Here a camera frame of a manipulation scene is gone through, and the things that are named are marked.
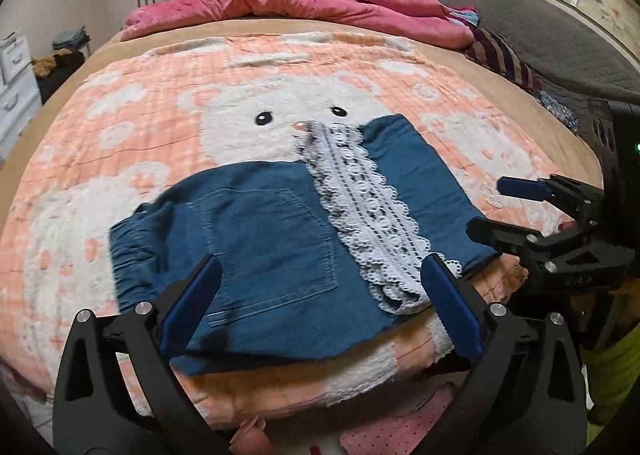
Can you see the white drawer cabinet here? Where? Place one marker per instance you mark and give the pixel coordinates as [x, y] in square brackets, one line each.
[15, 85]

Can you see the pink dotted cloth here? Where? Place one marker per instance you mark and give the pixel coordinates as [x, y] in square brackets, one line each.
[400, 432]

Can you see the tan bed sheet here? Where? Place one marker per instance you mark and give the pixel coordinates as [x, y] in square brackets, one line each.
[65, 100]

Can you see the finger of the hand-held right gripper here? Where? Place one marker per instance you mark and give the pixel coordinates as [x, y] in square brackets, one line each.
[520, 187]
[495, 232]

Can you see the blue denim lace-trimmed pants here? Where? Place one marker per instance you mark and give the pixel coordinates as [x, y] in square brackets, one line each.
[270, 255]

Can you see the grey quilted cover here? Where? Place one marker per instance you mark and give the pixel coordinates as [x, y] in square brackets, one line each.
[540, 25]

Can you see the stack of folded clothes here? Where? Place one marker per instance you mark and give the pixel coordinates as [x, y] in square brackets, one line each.
[71, 37]

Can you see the brown plush toy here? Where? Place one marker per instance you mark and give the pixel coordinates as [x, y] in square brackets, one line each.
[47, 64]

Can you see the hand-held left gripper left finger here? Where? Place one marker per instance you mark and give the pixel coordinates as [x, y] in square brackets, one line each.
[192, 307]

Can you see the pink comforter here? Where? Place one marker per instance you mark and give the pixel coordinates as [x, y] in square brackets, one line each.
[300, 2]

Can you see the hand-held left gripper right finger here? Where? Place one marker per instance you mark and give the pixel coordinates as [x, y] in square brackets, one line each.
[452, 307]

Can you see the peach plaid bear blanket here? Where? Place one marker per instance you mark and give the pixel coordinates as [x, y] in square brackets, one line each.
[150, 125]

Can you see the dark striped cloth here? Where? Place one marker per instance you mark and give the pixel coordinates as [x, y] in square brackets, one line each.
[505, 57]

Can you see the turquoise patterned cloth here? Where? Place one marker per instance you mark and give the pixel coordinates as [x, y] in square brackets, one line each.
[464, 15]

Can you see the grey speckled cloth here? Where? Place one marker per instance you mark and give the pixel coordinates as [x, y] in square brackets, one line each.
[559, 107]

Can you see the person's right forearm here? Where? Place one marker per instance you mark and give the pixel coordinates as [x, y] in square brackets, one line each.
[615, 380]

